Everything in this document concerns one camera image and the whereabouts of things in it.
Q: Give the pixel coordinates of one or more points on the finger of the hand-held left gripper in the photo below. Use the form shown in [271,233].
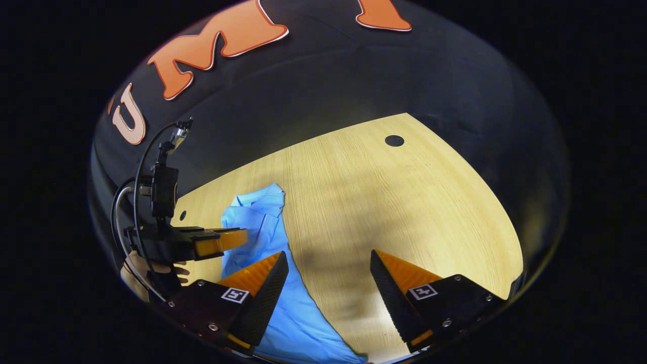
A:
[222,241]

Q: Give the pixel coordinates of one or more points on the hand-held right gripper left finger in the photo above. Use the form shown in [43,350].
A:
[263,308]

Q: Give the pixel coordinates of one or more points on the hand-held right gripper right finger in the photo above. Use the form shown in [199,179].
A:
[391,303]

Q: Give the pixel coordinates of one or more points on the light blue T-shirt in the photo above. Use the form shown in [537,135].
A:
[293,318]

